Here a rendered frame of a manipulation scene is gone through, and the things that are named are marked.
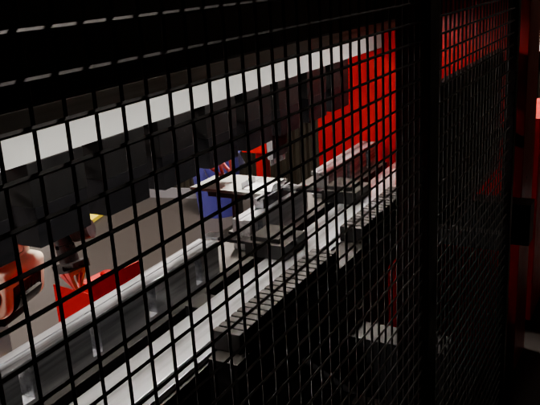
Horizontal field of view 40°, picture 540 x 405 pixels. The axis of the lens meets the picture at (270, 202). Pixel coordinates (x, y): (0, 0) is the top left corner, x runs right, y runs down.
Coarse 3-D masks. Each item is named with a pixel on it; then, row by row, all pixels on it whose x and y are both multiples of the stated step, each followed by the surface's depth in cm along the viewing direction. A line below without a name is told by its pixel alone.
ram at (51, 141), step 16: (336, 48) 254; (352, 48) 267; (288, 64) 223; (304, 64) 233; (224, 80) 192; (240, 80) 199; (256, 80) 207; (160, 96) 168; (176, 96) 174; (208, 96) 186; (224, 96) 192; (112, 112) 154; (128, 112) 158; (144, 112) 163; (160, 112) 169; (176, 112) 174; (48, 128) 138; (64, 128) 142; (80, 128) 146; (112, 128) 154; (128, 128) 159; (16, 144) 132; (32, 144) 135; (48, 144) 139; (64, 144) 142; (80, 144) 146; (16, 160) 132; (32, 160) 136
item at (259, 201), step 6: (282, 186) 234; (270, 192) 230; (276, 192) 230; (282, 192) 233; (288, 192) 237; (258, 198) 224; (270, 198) 226; (276, 198) 230; (258, 204) 223; (264, 204) 223; (270, 204) 226
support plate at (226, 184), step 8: (240, 176) 248; (256, 176) 247; (224, 184) 240; (232, 184) 240; (240, 184) 239; (224, 192) 234; (232, 192) 232; (240, 192) 231; (248, 192) 230; (256, 192) 229
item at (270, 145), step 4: (272, 136) 225; (280, 136) 230; (284, 136) 232; (272, 140) 225; (280, 140) 230; (284, 140) 232; (268, 144) 226; (272, 144) 225; (280, 144) 230; (284, 144) 232; (268, 148) 226; (272, 148) 225; (284, 148) 233; (280, 152) 231; (284, 152) 233; (268, 156) 227; (272, 156) 226; (280, 156) 233; (284, 156) 235; (272, 160) 228; (280, 160) 233; (272, 164) 228
